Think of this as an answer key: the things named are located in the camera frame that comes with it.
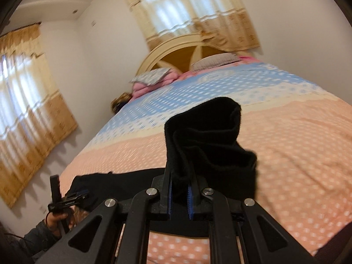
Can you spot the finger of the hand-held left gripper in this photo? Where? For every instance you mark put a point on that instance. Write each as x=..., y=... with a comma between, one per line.
x=82, y=192

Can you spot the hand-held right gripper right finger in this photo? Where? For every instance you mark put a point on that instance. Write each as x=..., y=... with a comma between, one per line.
x=190, y=200

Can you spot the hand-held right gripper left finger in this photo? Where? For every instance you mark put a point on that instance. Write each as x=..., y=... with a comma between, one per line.
x=170, y=198

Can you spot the black pants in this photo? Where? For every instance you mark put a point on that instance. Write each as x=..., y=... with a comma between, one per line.
x=209, y=148

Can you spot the person's left forearm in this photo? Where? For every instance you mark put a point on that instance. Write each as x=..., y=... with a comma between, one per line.
x=38, y=239

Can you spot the person's left hand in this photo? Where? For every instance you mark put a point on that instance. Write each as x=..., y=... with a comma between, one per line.
x=53, y=221

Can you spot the yellow floral curtain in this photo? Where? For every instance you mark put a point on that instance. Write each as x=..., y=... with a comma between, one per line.
x=220, y=30
x=33, y=115

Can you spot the brown patterned cushion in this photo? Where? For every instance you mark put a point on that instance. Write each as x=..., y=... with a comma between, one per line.
x=121, y=101

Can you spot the pink folded blanket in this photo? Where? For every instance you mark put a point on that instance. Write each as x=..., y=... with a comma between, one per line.
x=143, y=89

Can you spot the dotted pastel bed sheet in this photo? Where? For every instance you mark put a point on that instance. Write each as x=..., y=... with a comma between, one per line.
x=288, y=143

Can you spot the grey patterned pillow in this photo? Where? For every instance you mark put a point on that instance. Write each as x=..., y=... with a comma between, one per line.
x=151, y=75

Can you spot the striped pillow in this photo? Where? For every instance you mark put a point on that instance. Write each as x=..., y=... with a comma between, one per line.
x=214, y=60

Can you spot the cream wooden headboard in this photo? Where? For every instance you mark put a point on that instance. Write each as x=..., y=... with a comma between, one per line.
x=154, y=55

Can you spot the dark maroon clothing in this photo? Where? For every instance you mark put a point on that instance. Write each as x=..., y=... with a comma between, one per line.
x=330, y=250

